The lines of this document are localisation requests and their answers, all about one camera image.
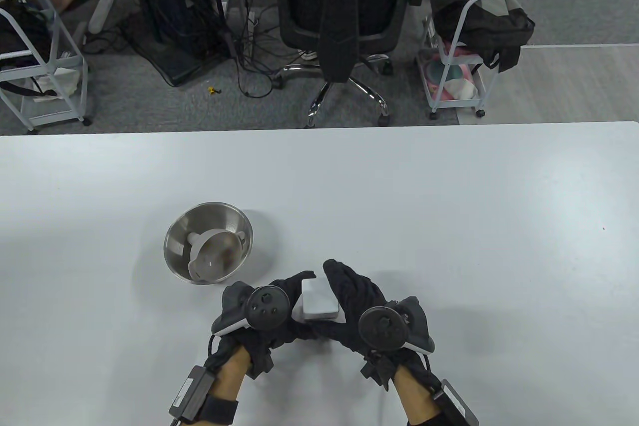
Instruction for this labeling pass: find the person's right hand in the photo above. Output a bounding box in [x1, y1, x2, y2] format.
[319, 259, 444, 393]

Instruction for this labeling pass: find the person's left hand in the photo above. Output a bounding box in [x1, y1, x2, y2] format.
[205, 270, 330, 380]

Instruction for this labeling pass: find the clear glass coffee jar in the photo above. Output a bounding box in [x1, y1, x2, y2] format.
[292, 299, 345, 326]

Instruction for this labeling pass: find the white square jar lid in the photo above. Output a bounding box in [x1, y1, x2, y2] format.
[301, 278, 341, 322]

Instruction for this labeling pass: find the white plastic funnel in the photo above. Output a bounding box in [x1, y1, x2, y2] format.
[187, 229, 250, 283]

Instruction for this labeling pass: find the stainless steel bowl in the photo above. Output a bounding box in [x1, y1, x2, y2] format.
[163, 202, 254, 286]

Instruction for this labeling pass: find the person's left forearm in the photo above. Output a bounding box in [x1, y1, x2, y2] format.
[210, 346, 251, 404]

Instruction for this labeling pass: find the person's right forearm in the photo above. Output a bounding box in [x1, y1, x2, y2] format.
[392, 366, 442, 424]

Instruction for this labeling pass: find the black round controller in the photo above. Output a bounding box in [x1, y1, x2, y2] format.
[211, 281, 291, 336]
[358, 296, 436, 354]

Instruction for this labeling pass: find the black sensor box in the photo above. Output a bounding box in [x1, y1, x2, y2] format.
[434, 379, 480, 426]
[169, 366, 215, 424]

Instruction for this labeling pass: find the black office chair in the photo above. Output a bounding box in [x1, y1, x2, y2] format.
[260, 0, 430, 128]

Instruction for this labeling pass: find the white metal cart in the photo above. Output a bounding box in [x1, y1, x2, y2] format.
[0, 0, 93, 134]
[417, 0, 537, 120]

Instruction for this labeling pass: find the pink and teal cloth bundle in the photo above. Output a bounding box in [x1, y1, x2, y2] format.
[422, 44, 482, 99]

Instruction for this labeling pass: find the black bag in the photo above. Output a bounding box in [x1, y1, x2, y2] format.
[432, 0, 536, 73]
[0, 1, 50, 69]

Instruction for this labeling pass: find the black computer stand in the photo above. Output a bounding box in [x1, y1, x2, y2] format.
[92, 0, 235, 87]

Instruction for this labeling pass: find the white cloth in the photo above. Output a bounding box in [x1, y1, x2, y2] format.
[30, 65, 80, 99]

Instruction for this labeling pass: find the bundle of black cables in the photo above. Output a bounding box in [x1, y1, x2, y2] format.
[215, 0, 290, 99]

